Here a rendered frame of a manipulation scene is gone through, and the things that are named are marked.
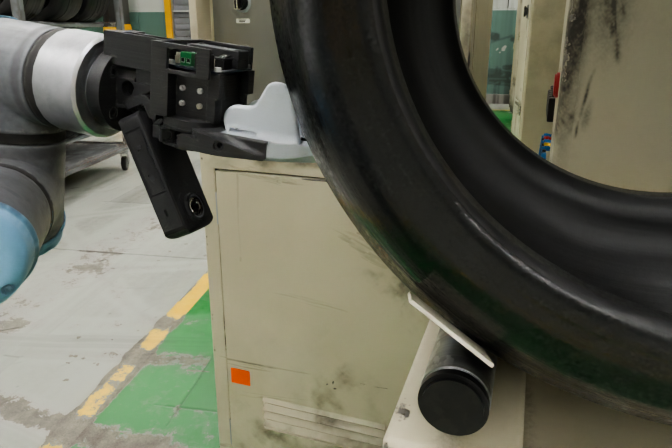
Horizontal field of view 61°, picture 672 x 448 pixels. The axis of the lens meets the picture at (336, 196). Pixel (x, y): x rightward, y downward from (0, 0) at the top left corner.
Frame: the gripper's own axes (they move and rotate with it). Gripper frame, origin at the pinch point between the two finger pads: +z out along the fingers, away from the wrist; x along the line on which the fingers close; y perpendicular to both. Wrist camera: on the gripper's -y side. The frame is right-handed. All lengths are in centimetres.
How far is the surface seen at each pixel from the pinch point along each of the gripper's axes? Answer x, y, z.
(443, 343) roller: -6.3, -9.4, 12.4
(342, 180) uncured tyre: -9.6, 1.4, 4.7
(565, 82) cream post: 26.5, 6.6, 17.7
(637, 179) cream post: 26.5, -2.4, 27.4
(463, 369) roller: -9.5, -8.9, 14.1
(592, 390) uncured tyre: -9.8, -7.6, 21.3
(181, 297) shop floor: 149, -117, -108
